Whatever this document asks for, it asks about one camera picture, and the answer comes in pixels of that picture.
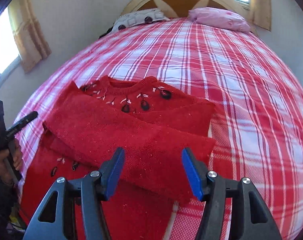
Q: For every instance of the beige curtain left wall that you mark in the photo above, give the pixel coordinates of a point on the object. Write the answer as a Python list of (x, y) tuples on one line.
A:
[(27, 33)]

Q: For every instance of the left forearm dark sleeve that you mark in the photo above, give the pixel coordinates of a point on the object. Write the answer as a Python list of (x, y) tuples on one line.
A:
[(8, 197)]

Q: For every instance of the red knit sweater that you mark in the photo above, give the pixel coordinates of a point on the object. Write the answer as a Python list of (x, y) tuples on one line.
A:
[(153, 122)]

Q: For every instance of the left wall window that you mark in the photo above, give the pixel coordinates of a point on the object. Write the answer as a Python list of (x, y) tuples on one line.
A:
[(9, 54)]

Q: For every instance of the dark cloth beside pillow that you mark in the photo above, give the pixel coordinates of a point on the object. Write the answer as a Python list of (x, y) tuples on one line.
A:
[(106, 33)]

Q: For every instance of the grey patterned pillow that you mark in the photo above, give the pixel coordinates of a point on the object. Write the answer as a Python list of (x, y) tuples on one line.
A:
[(137, 18)]

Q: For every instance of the left hand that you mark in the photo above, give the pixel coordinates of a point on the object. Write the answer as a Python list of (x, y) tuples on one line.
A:
[(17, 162)]

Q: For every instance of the pink pillow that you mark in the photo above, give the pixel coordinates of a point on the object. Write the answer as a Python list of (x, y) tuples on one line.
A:
[(219, 18)]

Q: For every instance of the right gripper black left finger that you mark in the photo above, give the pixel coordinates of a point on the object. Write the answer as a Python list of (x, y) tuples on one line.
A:
[(55, 217)]

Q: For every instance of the red white plaid bedspread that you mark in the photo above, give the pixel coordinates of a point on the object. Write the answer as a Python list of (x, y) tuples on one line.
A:
[(257, 124)]

